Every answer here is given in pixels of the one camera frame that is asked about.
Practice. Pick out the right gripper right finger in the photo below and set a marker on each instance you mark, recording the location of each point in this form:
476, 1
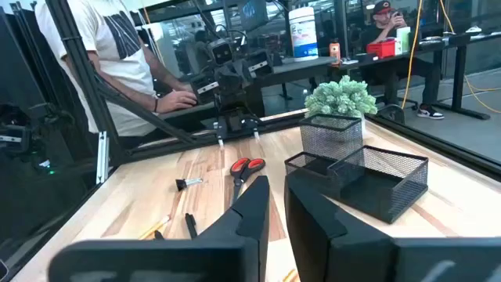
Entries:
321, 235

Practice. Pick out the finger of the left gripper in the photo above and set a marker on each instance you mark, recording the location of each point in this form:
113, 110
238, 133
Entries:
225, 84
242, 78

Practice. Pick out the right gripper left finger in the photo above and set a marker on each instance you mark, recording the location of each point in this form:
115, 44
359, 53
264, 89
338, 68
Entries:
250, 211

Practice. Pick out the orange pencil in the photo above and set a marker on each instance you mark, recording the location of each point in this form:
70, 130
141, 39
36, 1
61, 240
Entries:
156, 226
290, 276

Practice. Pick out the black mesh desk organizer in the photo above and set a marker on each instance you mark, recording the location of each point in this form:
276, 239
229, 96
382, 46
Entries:
375, 184

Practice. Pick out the black binder clip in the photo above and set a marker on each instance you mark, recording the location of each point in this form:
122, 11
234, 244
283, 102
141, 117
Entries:
181, 184

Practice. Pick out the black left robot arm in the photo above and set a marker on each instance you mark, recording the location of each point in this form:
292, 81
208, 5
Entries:
233, 119

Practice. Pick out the long black office table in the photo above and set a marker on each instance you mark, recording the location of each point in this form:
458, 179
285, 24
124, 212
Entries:
460, 66

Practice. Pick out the black side desk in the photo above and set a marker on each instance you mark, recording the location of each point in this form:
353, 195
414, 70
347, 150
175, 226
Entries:
301, 64

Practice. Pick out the side desk monitor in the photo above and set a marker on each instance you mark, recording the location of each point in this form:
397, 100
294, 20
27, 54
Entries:
252, 13

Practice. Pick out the white wipes canister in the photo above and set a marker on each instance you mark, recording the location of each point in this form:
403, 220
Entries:
303, 35

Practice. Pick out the person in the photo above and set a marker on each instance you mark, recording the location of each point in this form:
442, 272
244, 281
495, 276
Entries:
117, 70
381, 31

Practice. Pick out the orange bottle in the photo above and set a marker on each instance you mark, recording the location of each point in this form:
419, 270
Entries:
335, 53

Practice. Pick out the green artificial potted plant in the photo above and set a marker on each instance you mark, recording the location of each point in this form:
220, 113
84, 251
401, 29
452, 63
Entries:
340, 98

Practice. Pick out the red box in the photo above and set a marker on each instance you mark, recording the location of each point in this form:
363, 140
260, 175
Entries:
381, 49

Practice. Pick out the green and white box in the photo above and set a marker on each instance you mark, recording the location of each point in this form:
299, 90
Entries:
403, 39

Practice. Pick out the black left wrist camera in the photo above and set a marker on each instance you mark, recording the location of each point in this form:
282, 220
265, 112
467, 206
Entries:
222, 53

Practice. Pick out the silver frame bracket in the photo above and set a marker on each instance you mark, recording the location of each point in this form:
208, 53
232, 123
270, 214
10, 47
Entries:
102, 156

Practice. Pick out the black aluminium table frame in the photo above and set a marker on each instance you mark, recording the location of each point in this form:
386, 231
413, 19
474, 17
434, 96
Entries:
80, 58

